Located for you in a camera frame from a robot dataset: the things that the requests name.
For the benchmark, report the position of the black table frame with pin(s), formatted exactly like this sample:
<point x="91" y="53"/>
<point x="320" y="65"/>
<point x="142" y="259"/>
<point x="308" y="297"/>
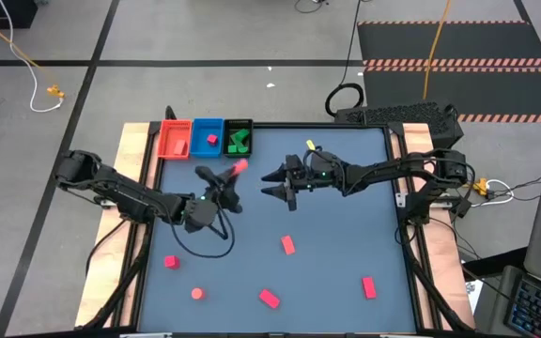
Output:
<point x="322" y="125"/>

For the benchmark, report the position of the yellow tag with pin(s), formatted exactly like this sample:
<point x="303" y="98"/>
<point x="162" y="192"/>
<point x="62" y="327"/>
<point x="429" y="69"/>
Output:
<point x="310" y="144"/>

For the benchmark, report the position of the wooden side board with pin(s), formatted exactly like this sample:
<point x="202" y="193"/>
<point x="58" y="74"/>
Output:
<point x="416" y="141"/>
<point x="134" y="141"/>

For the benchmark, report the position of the blue plastic basket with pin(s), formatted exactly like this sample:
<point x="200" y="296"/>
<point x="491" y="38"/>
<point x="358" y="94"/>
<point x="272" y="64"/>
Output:
<point x="197" y="148"/>

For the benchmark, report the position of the black plastic basket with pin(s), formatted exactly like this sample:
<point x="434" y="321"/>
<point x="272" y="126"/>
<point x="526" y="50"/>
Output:
<point x="237" y="123"/>

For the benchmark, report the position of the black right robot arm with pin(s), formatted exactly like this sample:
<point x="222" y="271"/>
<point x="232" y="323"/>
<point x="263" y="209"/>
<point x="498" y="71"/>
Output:
<point x="383" y="171"/>

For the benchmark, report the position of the black frame strut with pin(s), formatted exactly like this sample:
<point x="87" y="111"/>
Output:
<point x="122" y="277"/>
<point x="434" y="281"/>

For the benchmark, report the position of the green cube block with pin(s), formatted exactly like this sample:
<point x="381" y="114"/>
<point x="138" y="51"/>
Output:
<point x="232" y="149"/>

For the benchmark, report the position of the black cabinet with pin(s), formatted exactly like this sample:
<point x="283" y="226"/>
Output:
<point x="3" y="11"/>

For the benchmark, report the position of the orange cylinder block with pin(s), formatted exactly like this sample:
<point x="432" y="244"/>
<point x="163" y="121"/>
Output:
<point x="197" y="293"/>

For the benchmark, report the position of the thick orange rectangular block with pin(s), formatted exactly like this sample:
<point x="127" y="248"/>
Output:
<point x="180" y="147"/>

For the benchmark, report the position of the black perforated computer case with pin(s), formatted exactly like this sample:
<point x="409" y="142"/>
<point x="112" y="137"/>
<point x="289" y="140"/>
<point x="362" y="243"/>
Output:
<point x="392" y="112"/>

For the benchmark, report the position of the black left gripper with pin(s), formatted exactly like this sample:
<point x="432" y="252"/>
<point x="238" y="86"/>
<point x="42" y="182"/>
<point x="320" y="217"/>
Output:
<point x="200" y="213"/>

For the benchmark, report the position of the green wedge block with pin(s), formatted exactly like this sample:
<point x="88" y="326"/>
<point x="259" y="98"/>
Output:
<point x="245" y="149"/>

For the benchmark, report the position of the black hazard-striped floor mat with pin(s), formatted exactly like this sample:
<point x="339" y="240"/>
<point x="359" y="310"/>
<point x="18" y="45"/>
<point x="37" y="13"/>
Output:
<point x="463" y="42"/>

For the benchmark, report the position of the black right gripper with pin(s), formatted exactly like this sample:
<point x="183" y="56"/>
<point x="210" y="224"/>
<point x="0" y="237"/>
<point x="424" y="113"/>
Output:
<point x="317" y="183"/>

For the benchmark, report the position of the yellow plug adapter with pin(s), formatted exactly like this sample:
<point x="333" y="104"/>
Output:
<point x="481" y="186"/>

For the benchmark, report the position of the orange triangular prism block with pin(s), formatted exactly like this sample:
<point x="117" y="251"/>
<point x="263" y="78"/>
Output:
<point x="288" y="245"/>

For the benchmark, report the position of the small red block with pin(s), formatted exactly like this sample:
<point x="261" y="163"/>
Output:
<point x="212" y="139"/>

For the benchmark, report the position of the green rectangular block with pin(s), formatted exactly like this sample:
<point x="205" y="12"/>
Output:
<point x="241" y="136"/>

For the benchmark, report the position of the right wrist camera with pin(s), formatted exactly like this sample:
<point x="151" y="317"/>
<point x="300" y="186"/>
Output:
<point x="322" y="162"/>

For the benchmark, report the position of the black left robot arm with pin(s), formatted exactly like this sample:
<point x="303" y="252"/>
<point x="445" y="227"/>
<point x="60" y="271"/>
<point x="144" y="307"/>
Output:
<point x="125" y="192"/>

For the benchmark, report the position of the orange plastic basket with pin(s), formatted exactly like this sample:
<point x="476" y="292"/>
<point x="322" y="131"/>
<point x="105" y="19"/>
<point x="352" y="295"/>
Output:
<point x="163" y="141"/>

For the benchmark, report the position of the red rectangular block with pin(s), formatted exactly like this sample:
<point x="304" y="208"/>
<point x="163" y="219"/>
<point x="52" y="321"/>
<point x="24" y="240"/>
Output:
<point x="172" y="262"/>
<point x="269" y="298"/>
<point x="369" y="287"/>

